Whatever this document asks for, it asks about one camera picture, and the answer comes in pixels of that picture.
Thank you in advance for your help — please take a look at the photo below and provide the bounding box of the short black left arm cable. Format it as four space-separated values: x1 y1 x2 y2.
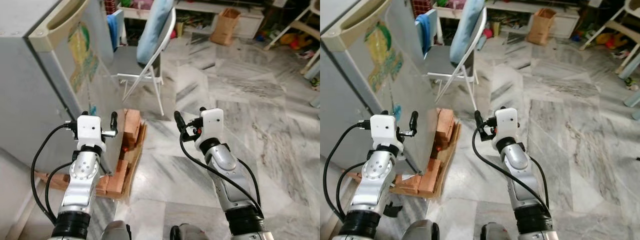
335 161 371 221
44 161 75 222

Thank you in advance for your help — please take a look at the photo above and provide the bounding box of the white wooden frame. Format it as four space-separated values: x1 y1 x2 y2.
264 0 321 77
580 0 640 77

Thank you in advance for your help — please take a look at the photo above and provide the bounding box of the silver robot leg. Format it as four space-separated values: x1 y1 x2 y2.
170 223 212 240
102 220 132 240
481 222 517 240
402 220 441 240

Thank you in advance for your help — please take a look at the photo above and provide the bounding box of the silver right robot leg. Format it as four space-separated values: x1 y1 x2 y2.
170 223 212 240
481 222 517 240

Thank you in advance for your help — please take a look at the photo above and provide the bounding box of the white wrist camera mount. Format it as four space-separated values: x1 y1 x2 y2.
492 107 520 151
77 115 104 152
194 108 225 151
370 115 399 153

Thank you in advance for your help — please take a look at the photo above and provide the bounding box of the silver left robot leg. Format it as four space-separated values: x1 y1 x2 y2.
102 220 132 240
402 220 441 240

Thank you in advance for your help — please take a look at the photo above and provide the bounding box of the yellow green fridge sticker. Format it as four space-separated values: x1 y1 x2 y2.
364 20 405 94
67 22 100 94

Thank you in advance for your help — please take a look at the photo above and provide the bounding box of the light blue cushion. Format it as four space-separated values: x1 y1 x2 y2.
136 0 175 65
449 0 486 65

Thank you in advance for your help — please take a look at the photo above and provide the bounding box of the white folding chair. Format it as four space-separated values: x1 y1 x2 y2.
115 7 177 117
427 7 489 113

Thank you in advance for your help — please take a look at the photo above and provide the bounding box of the blue hanging cloth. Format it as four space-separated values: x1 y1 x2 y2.
106 12 121 51
414 12 434 56

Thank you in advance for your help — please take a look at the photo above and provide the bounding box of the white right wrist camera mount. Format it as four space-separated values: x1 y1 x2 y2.
194 108 225 151
492 107 520 151

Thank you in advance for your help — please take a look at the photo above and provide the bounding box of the white low shelf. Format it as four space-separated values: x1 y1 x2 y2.
435 0 581 40
120 0 266 40

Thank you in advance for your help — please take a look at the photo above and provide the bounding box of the grey fridge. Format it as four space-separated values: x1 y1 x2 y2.
320 0 442 177
0 0 127 177

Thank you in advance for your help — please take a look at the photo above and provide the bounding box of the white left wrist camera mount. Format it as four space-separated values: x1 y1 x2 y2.
77 115 104 152
370 115 399 153

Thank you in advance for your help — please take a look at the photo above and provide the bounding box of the brown paper bag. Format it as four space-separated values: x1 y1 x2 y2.
209 7 241 47
525 7 557 47

